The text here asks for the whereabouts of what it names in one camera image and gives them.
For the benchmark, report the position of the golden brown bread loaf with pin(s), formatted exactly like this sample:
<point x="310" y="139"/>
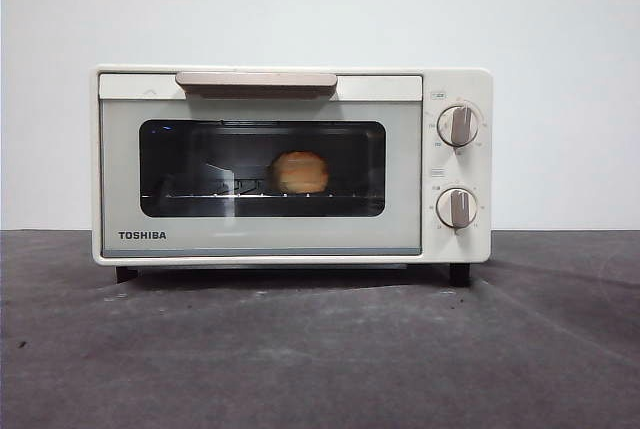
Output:
<point x="300" y="174"/>

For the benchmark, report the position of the cream round oven knob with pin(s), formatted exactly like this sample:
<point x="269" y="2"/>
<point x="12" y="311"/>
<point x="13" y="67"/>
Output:
<point x="458" y="126"/>
<point x="456" y="208"/>

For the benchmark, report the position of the cream Toshiba toaster oven body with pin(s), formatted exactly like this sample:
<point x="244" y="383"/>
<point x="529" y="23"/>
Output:
<point x="457" y="84"/>

